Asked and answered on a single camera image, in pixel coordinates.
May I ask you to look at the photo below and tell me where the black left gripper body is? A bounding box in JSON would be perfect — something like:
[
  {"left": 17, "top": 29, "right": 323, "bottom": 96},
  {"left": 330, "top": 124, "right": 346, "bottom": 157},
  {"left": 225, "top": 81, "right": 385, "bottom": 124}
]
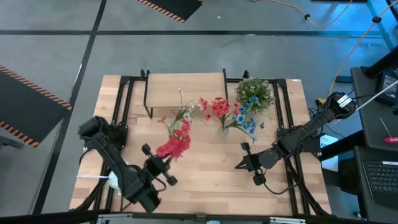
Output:
[{"left": 142, "top": 142, "right": 178, "bottom": 187}]

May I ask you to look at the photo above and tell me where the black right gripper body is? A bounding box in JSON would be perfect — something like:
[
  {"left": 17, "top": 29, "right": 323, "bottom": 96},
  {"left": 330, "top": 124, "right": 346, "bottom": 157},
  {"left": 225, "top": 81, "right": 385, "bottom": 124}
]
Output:
[{"left": 242, "top": 142, "right": 282, "bottom": 187}]

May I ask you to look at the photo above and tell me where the red artificial flower bunch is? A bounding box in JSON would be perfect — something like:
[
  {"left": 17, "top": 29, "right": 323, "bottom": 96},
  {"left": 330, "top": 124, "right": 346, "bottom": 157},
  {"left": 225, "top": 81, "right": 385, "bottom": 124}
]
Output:
[
  {"left": 155, "top": 116, "right": 193, "bottom": 162},
  {"left": 198, "top": 96, "right": 242, "bottom": 130}
]

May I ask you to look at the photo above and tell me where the blue artificial flower bunch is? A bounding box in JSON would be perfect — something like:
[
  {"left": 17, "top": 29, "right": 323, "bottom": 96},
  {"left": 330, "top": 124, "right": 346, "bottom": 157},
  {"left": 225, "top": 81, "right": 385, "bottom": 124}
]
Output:
[{"left": 223, "top": 96, "right": 266, "bottom": 144}]

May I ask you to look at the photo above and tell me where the white artificial flower bunch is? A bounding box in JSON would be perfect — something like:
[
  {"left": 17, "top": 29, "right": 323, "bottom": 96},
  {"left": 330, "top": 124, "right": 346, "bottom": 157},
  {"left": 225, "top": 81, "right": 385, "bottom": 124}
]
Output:
[{"left": 166, "top": 88, "right": 206, "bottom": 139}]

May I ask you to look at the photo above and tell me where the wooden shelf with black legs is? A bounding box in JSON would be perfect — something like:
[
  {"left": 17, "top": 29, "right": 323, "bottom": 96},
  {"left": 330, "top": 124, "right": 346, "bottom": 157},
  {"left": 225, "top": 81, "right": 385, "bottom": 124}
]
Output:
[{"left": 140, "top": 68, "right": 229, "bottom": 120}]

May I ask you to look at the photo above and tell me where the white spot lamp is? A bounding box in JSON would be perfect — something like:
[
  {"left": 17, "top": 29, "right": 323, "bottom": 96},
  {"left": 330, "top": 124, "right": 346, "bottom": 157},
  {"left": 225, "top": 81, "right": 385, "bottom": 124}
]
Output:
[{"left": 108, "top": 170, "right": 125, "bottom": 191}]

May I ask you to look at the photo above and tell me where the white strip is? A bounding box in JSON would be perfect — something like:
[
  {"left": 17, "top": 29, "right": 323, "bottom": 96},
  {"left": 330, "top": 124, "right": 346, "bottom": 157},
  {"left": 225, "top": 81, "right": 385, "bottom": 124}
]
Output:
[{"left": 76, "top": 174, "right": 110, "bottom": 180}]

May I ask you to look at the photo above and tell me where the white paper sheet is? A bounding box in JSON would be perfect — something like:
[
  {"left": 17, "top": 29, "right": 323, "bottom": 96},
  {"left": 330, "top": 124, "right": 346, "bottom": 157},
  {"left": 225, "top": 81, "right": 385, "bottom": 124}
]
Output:
[{"left": 320, "top": 134, "right": 340, "bottom": 172}]

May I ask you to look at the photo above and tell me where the green potted plant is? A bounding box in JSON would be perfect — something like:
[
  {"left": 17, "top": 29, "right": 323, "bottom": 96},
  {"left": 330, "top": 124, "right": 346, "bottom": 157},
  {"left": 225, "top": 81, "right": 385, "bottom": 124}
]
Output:
[{"left": 234, "top": 77, "right": 276, "bottom": 114}]

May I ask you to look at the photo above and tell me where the black side desk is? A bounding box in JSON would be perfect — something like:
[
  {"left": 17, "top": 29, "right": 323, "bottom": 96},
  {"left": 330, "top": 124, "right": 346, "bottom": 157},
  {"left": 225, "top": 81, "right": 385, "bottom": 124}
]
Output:
[{"left": 320, "top": 45, "right": 398, "bottom": 224}]

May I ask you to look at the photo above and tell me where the black laptop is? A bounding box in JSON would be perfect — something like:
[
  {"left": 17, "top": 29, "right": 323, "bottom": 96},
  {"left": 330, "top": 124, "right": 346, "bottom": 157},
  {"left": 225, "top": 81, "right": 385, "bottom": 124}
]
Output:
[{"left": 362, "top": 160, "right": 398, "bottom": 210}]

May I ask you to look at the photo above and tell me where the black tablet device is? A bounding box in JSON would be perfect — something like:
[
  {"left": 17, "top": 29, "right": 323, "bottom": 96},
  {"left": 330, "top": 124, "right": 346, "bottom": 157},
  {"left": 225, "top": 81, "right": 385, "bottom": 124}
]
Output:
[{"left": 376, "top": 70, "right": 398, "bottom": 106}]

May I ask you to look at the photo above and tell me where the black mat with striped edge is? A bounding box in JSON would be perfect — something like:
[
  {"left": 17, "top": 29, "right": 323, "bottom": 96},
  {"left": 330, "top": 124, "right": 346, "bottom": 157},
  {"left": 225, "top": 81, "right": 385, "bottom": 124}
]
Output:
[
  {"left": 137, "top": 0, "right": 205, "bottom": 24},
  {"left": 0, "top": 64, "right": 74, "bottom": 149}
]

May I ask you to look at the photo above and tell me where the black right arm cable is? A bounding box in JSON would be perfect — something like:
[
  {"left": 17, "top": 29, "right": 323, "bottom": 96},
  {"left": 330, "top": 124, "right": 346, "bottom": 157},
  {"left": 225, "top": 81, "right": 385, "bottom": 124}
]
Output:
[{"left": 253, "top": 169, "right": 301, "bottom": 195}]

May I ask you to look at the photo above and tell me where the white cable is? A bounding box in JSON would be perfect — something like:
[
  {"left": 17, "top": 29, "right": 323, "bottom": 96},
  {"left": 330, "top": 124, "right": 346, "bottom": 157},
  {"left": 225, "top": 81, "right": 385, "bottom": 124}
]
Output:
[{"left": 356, "top": 80, "right": 398, "bottom": 111}]

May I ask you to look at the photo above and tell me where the red-handled screwdriver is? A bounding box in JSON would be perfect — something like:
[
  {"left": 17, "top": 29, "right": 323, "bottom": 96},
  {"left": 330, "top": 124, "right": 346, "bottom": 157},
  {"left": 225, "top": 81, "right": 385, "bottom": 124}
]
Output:
[{"left": 379, "top": 116, "right": 398, "bottom": 144}]

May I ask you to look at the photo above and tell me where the yellow hanging cable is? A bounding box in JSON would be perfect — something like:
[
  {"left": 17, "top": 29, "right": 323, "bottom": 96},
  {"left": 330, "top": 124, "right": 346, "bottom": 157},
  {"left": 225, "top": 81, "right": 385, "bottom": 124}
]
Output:
[{"left": 315, "top": 0, "right": 398, "bottom": 106}]

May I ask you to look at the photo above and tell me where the yellow floor cable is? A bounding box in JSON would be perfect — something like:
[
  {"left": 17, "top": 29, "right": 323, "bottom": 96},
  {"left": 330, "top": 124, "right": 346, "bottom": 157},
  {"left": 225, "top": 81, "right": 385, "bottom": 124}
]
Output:
[{"left": 253, "top": 0, "right": 355, "bottom": 29}]

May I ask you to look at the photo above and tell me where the blue metal frame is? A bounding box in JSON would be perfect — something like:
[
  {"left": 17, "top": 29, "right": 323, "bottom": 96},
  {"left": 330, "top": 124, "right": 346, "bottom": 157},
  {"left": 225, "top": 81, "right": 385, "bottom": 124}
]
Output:
[{"left": 366, "top": 0, "right": 398, "bottom": 50}]

